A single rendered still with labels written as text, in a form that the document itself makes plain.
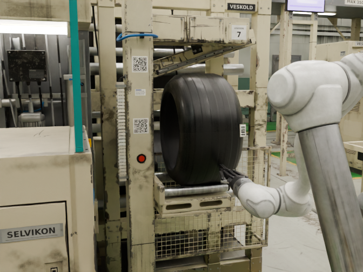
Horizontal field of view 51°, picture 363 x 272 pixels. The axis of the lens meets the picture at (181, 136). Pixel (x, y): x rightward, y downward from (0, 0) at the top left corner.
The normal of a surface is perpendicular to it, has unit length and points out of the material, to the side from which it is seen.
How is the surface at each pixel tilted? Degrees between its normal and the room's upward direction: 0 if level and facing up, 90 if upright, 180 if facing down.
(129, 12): 90
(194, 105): 61
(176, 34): 90
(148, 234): 90
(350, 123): 90
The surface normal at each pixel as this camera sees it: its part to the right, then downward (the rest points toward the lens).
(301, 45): 0.28, 0.15
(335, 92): 0.54, -0.12
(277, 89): -0.86, -0.01
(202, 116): 0.26, -0.19
